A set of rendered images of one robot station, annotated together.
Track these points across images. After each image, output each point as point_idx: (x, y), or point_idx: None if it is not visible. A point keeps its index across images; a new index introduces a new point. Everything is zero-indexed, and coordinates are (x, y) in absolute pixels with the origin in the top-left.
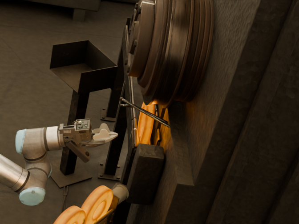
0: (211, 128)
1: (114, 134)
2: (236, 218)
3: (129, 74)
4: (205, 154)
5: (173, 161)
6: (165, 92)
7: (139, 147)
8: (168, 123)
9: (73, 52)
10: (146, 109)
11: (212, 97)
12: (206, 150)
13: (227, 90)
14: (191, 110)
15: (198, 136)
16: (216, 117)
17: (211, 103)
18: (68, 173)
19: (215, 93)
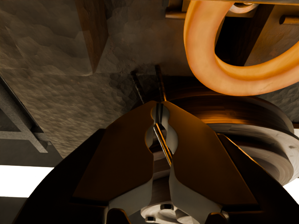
0: (38, 117)
1: (158, 115)
2: None
3: (159, 202)
4: (17, 96)
5: (23, 67)
6: None
7: (69, 75)
8: (147, 71)
9: None
10: (217, 91)
11: (74, 129)
12: (20, 100)
13: (52, 143)
14: (128, 90)
15: (58, 93)
16: (41, 127)
17: (70, 126)
18: None
19: (73, 133)
